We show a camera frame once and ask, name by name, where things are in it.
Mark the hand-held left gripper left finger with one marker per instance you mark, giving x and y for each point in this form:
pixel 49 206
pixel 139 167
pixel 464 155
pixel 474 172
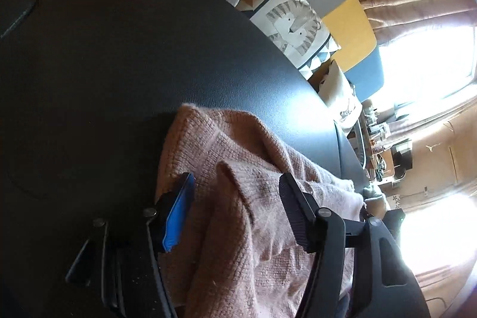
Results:
pixel 179 217

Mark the pink knitted sweater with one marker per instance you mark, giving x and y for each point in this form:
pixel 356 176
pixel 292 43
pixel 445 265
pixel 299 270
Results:
pixel 238 210

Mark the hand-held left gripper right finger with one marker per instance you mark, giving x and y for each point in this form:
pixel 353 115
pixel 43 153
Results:
pixel 298 213

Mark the beige pink curtain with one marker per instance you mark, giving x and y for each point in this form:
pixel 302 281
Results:
pixel 417 5

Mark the window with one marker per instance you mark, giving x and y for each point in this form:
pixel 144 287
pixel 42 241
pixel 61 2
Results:
pixel 428 64

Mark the tiger print cushion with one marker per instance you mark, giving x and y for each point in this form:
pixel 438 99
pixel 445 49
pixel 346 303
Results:
pixel 294 27

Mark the cluttered wooden side table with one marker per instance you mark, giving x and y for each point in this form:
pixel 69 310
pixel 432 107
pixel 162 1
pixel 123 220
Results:
pixel 384 146

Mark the beige folded cloth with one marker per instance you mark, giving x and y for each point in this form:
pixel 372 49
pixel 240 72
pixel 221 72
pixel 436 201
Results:
pixel 374 200

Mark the grey yellow blue sofa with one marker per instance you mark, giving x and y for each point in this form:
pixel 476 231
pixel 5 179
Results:
pixel 350 31

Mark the beige deer print cushion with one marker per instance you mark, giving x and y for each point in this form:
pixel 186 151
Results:
pixel 341 94

